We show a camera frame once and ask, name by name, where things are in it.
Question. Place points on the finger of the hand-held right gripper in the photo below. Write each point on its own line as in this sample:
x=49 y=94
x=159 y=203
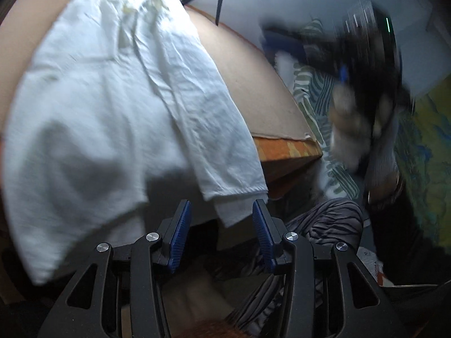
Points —
x=282 y=38

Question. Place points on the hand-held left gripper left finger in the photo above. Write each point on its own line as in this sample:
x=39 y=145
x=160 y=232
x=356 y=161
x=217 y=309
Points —
x=179 y=232

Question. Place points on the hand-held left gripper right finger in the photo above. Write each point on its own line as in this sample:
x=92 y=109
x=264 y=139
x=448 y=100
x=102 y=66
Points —
x=262 y=232

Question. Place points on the white shirt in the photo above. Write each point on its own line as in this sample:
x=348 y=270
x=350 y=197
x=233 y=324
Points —
x=105 y=95

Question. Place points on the person's right forearm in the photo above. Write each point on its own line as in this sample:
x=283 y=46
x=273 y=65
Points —
x=382 y=162

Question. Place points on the person's right hand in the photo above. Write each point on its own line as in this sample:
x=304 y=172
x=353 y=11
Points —
x=347 y=112

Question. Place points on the green striped white blanket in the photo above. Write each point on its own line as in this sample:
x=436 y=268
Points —
x=310 y=88

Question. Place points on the yellow blue printed blanket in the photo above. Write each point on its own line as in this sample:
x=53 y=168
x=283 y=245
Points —
x=430 y=148

